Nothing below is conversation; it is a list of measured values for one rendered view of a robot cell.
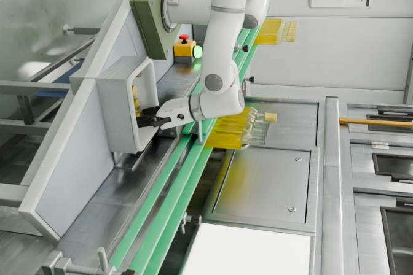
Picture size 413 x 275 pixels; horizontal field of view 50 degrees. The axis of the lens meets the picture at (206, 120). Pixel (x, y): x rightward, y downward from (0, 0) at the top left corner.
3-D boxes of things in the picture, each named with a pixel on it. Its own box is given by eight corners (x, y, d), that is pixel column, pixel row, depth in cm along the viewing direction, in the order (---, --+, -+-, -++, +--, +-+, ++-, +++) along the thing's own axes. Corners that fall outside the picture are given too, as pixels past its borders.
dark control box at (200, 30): (192, 40, 195) (211, 41, 193) (191, 23, 191) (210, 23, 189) (197, 35, 202) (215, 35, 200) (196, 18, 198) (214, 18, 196)
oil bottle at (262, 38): (242, 44, 244) (294, 45, 237) (242, 34, 241) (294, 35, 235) (244, 41, 249) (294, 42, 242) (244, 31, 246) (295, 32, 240)
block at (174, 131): (156, 137, 139) (177, 139, 137) (152, 110, 134) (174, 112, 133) (160, 132, 142) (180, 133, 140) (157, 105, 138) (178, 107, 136)
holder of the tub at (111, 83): (112, 168, 125) (138, 170, 123) (96, 78, 112) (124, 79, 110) (135, 138, 139) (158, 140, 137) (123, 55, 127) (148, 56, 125)
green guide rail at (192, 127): (181, 134, 141) (206, 135, 140) (181, 131, 141) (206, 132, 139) (258, 3, 291) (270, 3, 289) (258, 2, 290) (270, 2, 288)
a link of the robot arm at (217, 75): (216, 2, 113) (209, 80, 121) (201, 8, 102) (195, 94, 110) (247, 6, 111) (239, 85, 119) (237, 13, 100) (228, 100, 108)
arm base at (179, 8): (156, -1, 132) (206, 0, 128) (168, -28, 139) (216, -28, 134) (169, 36, 145) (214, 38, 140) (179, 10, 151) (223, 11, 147)
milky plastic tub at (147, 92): (110, 153, 122) (140, 155, 120) (97, 77, 112) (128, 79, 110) (134, 123, 137) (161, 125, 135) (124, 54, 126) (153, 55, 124)
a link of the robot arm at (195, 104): (204, 126, 116) (195, 127, 117) (212, 112, 124) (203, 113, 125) (195, 100, 114) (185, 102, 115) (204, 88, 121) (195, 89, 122)
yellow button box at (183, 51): (173, 62, 171) (192, 63, 169) (171, 43, 168) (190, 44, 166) (179, 56, 177) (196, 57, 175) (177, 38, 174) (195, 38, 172)
